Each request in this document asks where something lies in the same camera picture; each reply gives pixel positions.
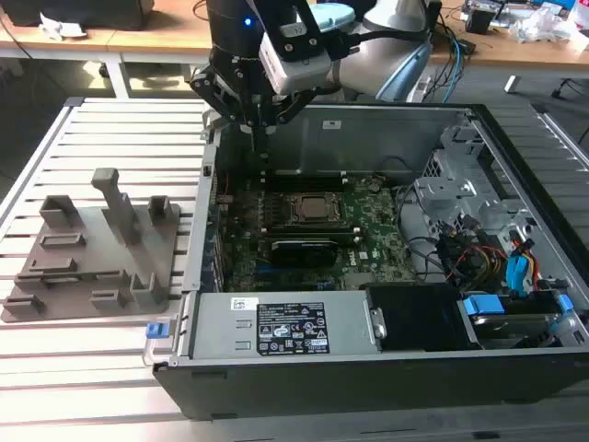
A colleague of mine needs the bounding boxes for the hard disk in blue carrier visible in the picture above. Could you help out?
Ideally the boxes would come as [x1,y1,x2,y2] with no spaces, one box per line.
[457,294,574,351]

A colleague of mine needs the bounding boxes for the CPU socket with silver CPU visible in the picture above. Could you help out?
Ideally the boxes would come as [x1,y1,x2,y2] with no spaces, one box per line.
[281,191,350,226]

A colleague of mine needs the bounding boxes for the black open PC case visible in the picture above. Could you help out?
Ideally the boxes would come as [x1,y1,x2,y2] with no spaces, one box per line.
[152,101,589,421]

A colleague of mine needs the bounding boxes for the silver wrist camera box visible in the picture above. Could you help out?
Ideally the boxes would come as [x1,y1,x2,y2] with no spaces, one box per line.
[257,8,335,96]

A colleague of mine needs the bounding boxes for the clear crumpled plastic bags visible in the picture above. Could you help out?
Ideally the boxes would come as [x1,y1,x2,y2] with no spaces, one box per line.
[508,2,589,52]

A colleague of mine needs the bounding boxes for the wooden desk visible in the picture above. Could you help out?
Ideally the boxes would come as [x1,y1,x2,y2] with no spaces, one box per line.
[0,0,589,70]

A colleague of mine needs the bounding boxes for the green motherboard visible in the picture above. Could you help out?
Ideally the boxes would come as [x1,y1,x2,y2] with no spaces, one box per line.
[215,172,418,294]

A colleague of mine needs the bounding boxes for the blue flat data wire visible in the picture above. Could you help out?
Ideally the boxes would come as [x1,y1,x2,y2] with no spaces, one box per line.
[504,232,540,298]

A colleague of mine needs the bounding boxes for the grey power supply box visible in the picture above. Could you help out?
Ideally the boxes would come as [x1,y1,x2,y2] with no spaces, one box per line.
[170,289,384,367]

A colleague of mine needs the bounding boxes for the blue hanging cable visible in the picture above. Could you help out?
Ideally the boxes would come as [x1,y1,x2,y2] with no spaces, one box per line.
[440,31,467,103]

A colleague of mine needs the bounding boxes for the black graphics card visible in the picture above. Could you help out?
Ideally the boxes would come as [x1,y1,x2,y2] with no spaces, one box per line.
[270,238,338,269]

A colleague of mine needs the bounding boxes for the grey parts rack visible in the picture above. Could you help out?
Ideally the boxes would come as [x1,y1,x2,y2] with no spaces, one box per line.
[0,167,184,323]

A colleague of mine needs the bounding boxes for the crumpled white paper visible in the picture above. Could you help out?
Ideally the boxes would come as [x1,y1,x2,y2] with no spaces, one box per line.
[38,12,87,41]

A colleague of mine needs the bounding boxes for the white power strip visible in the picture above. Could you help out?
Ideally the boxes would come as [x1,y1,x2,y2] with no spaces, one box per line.
[408,74,433,103]

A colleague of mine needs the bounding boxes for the silver metal drive cage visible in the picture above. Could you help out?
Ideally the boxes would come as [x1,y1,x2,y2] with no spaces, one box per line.
[412,122,547,263]

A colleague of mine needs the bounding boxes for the small black device box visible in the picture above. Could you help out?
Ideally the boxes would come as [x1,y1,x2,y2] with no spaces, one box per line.
[463,6,497,34]

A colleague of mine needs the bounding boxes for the red and yellow wire bundle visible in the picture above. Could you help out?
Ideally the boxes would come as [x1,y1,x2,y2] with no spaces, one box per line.
[453,244,507,282]

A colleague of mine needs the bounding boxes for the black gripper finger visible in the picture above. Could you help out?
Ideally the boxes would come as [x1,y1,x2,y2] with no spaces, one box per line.
[190,64,255,135]
[257,87,319,139]

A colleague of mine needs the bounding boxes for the black box on desk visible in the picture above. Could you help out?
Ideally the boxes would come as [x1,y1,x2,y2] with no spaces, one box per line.
[7,0,156,32]

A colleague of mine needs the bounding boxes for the black plastic fan shroud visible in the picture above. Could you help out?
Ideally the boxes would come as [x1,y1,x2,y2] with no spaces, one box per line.
[363,282,482,354]

